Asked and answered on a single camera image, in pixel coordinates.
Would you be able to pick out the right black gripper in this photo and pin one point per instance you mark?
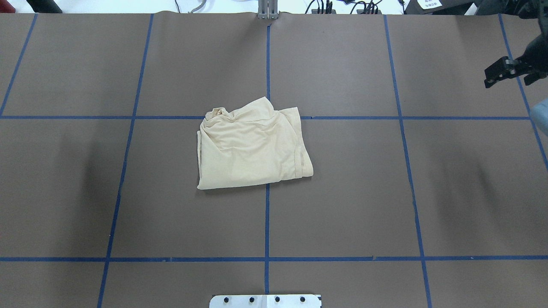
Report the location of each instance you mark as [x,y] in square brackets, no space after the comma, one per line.
[537,54]

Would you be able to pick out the cream long sleeve shirt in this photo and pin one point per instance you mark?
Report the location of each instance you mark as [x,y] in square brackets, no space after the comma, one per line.
[253,145]

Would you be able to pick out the aluminium frame post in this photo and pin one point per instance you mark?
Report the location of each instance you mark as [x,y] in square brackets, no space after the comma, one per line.
[268,9]

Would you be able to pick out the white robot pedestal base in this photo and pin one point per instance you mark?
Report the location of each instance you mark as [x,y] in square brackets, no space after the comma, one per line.
[267,301]

